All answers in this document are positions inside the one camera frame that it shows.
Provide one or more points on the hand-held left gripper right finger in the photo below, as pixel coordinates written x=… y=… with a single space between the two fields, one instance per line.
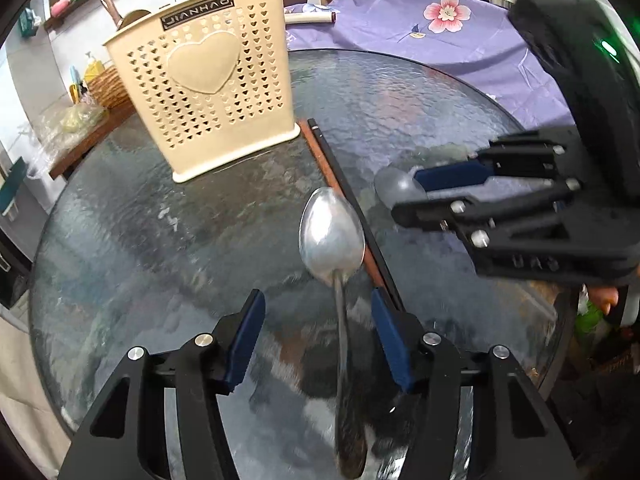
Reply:
x=392 y=340

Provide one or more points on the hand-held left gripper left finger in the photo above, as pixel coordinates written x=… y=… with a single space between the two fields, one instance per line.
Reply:
x=247 y=340

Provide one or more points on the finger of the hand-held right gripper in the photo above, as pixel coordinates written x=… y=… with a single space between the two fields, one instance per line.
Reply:
x=425 y=212
x=450 y=176

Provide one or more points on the metal spoon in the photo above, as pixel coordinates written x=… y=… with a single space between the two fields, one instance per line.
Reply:
x=330 y=235
x=395 y=187

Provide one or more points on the black chopstick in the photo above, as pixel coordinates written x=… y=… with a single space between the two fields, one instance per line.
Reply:
x=340 y=170

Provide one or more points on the beige heart-pattern utensil holder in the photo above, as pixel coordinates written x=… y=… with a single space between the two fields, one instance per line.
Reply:
x=200 y=125

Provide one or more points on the person's right hand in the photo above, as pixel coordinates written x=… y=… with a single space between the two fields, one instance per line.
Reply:
x=605 y=297

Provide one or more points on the purple floral cloth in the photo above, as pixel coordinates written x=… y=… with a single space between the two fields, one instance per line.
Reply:
x=400 y=25

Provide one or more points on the white rolled tube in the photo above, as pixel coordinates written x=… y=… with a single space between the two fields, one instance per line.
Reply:
x=310 y=18

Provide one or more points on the black water dispenser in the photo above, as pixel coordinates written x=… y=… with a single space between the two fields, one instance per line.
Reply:
x=10 y=270

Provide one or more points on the wooden side table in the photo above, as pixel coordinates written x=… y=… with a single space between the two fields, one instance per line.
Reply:
x=85 y=145

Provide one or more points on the clear plastic bag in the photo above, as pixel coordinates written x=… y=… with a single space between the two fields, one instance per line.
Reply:
x=70 y=120

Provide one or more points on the wicker basket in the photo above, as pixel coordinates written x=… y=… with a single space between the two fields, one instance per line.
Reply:
x=107 y=87

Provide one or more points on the blue and yellow brush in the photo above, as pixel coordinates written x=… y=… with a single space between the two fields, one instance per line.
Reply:
x=75 y=85

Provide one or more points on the yellow soap pump bottle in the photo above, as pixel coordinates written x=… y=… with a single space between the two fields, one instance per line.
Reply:
x=92 y=67

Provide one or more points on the pink sponge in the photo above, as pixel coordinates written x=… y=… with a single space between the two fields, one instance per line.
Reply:
x=60 y=6

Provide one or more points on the green box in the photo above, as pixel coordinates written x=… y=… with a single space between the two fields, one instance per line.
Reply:
x=30 y=24

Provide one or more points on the teal wall holder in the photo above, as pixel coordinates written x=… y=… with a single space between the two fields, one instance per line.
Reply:
x=12 y=185

